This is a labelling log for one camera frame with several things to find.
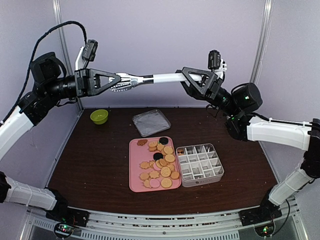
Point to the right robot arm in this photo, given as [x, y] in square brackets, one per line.
[244, 124]

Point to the round dotted biscuit bottom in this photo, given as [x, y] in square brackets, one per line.
[166, 183]

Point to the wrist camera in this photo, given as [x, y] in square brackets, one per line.
[214, 60]
[89, 51]

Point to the green plastic bowl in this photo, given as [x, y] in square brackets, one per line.
[99, 116]

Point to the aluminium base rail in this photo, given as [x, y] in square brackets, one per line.
[221, 225]

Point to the silver divided cookie tin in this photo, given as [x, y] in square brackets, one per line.
[199, 165]

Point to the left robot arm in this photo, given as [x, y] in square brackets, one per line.
[51, 85]

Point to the right metal frame post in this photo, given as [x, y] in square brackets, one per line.
[262, 41]

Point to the left metal frame post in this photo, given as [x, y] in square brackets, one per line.
[62, 37]

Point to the pink plastic tray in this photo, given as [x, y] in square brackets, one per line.
[167, 167]

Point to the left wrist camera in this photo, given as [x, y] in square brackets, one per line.
[89, 51]

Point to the flower shaped butter cookie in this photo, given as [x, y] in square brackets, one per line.
[144, 165]

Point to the metal frame post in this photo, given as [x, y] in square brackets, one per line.
[62, 37]
[262, 41]

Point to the round dotted biscuit top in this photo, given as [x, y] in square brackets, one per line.
[153, 144]

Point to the black sandwich cookie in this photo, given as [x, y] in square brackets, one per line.
[163, 140]
[157, 156]

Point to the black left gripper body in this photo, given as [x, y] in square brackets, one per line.
[82, 82]

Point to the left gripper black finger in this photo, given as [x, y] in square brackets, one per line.
[95, 87]
[95, 72]

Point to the black sandwich cookie centre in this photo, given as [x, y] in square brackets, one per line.
[157, 156]

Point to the black sandwich cookie right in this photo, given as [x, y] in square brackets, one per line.
[163, 140]

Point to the round dotted biscuit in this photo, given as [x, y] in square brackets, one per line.
[153, 144]
[166, 183]

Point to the pink sandwich cookie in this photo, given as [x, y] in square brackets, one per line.
[154, 183]

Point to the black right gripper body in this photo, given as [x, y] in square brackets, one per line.
[212, 93]

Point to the brown leaf cookie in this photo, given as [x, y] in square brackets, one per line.
[142, 142]

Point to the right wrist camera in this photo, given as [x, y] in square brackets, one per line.
[214, 60]

